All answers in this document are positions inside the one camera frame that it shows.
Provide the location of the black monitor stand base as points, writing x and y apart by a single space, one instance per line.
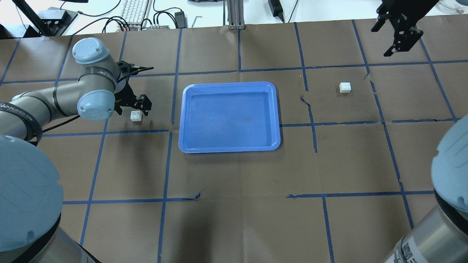
52 22

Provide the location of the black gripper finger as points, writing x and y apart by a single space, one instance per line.
404 41
380 21
144 104

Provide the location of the aluminium frame post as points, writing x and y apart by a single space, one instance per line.
235 14

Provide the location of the black power adapter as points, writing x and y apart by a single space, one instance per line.
276 9

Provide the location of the white keyboard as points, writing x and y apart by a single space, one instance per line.
134 11

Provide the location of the blue plastic tray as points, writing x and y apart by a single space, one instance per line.
229 117

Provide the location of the white block from camera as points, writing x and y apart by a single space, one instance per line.
136 116

